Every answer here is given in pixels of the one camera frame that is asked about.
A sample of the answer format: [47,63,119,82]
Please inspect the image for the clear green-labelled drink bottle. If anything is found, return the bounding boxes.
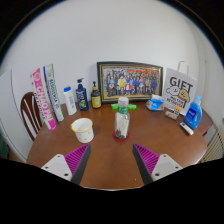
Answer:
[114,96,131,140]

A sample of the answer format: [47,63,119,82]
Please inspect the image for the dark yellow-labelled pump bottle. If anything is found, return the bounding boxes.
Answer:
[90,81,102,110]

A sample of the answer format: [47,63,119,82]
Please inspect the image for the white radiator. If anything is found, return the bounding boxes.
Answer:
[199,124,224,164]

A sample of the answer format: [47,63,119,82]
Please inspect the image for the dark wooden chair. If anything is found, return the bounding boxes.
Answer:
[19,91,44,142]

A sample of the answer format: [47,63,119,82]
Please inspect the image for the small clear snack packet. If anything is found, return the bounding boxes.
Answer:
[164,110,180,121]

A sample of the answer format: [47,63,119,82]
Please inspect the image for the framed group photo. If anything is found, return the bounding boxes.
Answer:
[96,61,164,104]

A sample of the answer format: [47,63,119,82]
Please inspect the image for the pink and white tube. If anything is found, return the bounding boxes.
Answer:
[30,67,58,132]

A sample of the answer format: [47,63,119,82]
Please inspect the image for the white remote control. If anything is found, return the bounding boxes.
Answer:
[179,121,195,136]

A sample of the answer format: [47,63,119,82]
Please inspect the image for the dark green storage box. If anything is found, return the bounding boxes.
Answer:
[0,133,9,160]

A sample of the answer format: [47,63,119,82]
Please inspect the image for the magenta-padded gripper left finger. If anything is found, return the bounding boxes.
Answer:
[40,143,92,186]

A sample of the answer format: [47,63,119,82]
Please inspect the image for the white bottle with blue cap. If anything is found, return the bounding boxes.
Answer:
[63,86,78,116]

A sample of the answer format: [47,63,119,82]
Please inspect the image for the blue tissue pack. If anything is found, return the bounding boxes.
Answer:
[145,94,165,112]

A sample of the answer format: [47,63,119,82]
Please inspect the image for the white mug with yellow rim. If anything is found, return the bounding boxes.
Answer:
[70,117,95,144]

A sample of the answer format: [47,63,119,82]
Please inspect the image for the blue detergent bottle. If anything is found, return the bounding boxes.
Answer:
[183,95,203,130]

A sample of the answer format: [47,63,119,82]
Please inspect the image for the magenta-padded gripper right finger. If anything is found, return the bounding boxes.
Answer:
[132,143,184,186]

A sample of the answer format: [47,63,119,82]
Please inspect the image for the dark blue pump bottle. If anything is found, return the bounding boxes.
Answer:
[75,78,90,112]

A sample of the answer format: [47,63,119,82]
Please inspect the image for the white paper gift bag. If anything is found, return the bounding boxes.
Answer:
[162,60,199,116]

